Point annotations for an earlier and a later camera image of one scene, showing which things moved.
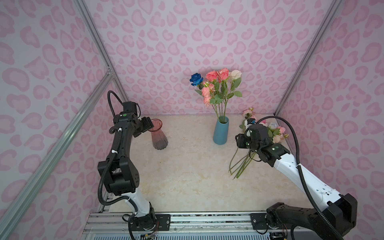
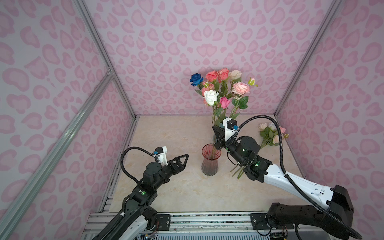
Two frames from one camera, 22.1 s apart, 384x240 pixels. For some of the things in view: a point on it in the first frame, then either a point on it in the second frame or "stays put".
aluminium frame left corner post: [101, 45] stays put
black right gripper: [240, 140] → [221, 140]
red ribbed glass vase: [159, 139] → [209, 165]
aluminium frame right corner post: [335, 6] stays put
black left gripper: [147, 123] → [180, 167]
